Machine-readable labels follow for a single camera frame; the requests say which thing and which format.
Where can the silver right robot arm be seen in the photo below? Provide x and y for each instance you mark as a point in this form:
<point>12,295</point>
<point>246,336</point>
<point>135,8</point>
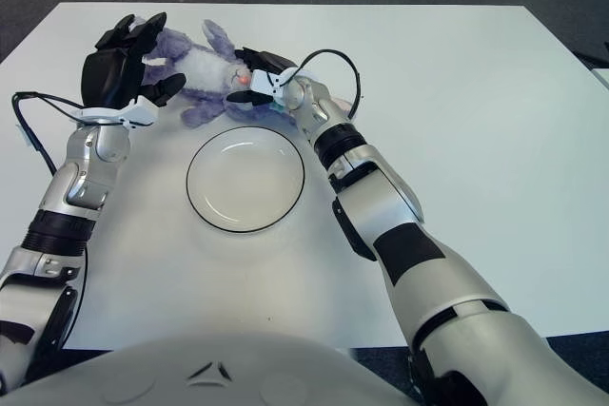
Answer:
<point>380,206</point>

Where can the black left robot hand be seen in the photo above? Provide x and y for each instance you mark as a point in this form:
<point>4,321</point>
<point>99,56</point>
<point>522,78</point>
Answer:
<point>109,73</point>

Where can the white plate with black rim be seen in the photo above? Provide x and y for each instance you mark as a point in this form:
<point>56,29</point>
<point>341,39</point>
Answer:
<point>245,182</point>

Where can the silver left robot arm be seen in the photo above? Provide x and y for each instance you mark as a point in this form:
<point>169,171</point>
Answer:
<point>85,173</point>

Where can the grey robot torso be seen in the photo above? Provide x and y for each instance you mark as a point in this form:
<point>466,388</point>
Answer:
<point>238,368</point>

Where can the black perforated bracket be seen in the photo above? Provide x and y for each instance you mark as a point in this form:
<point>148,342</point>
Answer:
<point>416,373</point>

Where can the purple plush bunny doll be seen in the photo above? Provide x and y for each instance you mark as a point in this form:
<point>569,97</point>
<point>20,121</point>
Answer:
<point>209,68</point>

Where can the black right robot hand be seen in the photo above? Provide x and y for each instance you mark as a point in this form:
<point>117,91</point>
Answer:
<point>269,63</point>

